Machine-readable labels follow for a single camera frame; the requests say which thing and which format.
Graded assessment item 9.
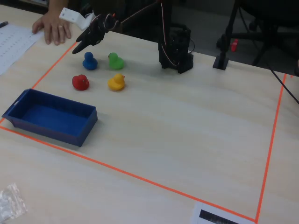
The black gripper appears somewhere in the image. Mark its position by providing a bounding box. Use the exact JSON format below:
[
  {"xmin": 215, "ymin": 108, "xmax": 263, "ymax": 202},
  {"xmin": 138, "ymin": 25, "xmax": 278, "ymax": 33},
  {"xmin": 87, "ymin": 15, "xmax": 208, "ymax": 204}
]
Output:
[{"xmin": 71, "ymin": 13, "xmax": 121, "ymax": 55}]

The person's forearm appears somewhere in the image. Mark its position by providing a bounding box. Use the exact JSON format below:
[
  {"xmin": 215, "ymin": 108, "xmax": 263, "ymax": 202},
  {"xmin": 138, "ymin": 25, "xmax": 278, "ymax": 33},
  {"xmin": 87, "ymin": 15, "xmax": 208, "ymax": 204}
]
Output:
[{"xmin": 48, "ymin": 0, "xmax": 70, "ymax": 14}]

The blue rubber duck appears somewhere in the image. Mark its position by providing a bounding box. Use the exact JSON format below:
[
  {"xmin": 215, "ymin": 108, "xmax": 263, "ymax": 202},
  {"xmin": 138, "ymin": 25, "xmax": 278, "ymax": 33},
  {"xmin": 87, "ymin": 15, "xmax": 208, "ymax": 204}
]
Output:
[{"xmin": 82, "ymin": 51, "xmax": 98, "ymax": 71}]

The green rubber duck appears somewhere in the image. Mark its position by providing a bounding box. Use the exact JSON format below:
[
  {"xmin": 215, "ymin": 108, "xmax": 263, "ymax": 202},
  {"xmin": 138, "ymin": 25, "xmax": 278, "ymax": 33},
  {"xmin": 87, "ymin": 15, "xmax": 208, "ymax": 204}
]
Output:
[{"xmin": 107, "ymin": 52, "xmax": 125, "ymax": 70}]

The red rubber duck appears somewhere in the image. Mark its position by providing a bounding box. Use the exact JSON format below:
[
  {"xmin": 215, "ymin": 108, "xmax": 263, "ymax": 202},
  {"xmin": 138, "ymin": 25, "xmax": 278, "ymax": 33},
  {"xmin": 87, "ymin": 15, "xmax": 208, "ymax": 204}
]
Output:
[{"xmin": 71, "ymin": 74, "xmax": 90, "ymax": 91}]

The yellow rubber duck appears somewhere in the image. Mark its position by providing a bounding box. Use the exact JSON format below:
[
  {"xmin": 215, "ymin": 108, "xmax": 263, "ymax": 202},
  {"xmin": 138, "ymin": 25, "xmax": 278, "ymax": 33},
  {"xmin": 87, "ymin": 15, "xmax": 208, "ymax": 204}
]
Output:
[{"xmin": 107, "ymin": 73, "xmax": 126, "ymax": 91}]

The blue plastic box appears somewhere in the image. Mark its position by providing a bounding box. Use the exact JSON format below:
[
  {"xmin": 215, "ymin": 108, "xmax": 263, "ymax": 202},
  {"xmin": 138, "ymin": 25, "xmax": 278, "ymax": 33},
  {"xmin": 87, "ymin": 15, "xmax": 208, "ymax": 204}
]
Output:
[{"xmin": 1, "ymin": 88, "xmax": 98, "ymax": 147}]

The person's bare hand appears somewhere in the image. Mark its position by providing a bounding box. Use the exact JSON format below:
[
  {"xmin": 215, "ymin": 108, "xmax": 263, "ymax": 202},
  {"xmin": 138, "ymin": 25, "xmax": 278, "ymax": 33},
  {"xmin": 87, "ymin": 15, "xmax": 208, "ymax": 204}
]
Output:
[{"xmin": 32, "ymin": 9, "xmax": 72, "ymax": 46}]

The orange tape strip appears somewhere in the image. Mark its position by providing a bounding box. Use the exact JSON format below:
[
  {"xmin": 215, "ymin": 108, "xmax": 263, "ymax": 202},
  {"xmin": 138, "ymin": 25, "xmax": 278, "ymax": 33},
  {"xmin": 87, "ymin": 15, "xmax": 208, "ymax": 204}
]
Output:
[
  {"xmin": 31, "ymin": 41, "xmax": 78, "ymax": 90},
  {"xmin": 255, "ymin": 73, "xmax": 288, "ymax": 223},
  {"xmin": 0, "ymin": 125, "xmax": 258, "ymax": 223}
]

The white printed paper sheet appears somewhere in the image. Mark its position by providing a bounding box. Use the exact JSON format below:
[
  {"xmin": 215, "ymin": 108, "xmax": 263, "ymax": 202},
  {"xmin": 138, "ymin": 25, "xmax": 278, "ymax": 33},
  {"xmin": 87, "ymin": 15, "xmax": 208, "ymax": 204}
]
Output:
[{"xmin": 0, "ymin": 24, "xmax": 45, "ymax": 76}]

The black stand with foot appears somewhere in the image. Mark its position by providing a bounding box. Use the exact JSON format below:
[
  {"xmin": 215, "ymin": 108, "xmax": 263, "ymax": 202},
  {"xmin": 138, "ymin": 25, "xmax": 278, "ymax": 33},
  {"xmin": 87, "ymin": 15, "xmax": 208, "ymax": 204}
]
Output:
[{"xmin": 212, "ymin": 0, "xmax": 240, "ymax": 71}]

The small red object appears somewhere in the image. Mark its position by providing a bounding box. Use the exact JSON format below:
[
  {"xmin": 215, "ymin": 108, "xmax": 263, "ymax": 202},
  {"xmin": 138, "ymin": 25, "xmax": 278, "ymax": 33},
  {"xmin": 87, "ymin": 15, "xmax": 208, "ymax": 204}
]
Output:
[{"xmin": 230, "ymin": 39, "xmax": 240, "ymax": 53}]

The clear plastic bag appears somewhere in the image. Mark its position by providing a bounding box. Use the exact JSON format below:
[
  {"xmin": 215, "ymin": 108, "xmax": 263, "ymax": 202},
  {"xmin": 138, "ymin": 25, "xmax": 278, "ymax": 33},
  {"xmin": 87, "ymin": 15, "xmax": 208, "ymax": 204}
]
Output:
[{"xmin": 0, "ymin": 182, "xmax": 28, "ymax": 223}]

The black office chair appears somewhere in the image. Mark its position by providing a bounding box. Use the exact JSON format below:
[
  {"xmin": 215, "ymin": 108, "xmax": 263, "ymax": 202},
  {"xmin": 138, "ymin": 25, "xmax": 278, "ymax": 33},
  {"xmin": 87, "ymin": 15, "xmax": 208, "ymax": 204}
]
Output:
[{"xmin": 216, "ymin": 0, "xmax": 299, "ymax": 70}]

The paper with black print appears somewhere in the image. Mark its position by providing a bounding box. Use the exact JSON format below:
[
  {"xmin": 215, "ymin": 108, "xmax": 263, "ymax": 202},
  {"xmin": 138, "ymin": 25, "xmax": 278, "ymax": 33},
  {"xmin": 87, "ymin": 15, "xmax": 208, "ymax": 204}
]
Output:
[{"xmin": 189, "ymin": 201, "xmax": 256, "ymax": 224}]

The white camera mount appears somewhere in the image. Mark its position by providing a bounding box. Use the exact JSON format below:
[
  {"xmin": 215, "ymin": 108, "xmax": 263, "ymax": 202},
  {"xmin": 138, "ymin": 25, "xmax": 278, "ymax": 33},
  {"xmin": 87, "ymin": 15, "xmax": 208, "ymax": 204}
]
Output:
[{"xmin": 59, "ymin": 7, "xmax": 96, "ymax": 30}]

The black cable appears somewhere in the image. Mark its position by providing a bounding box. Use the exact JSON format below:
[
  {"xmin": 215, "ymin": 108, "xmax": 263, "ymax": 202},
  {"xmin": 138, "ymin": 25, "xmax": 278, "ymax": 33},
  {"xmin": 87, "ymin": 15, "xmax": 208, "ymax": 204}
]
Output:
[{"xmin": 263, "ymin": 57, "xmax": 299, "ymax": 105}]

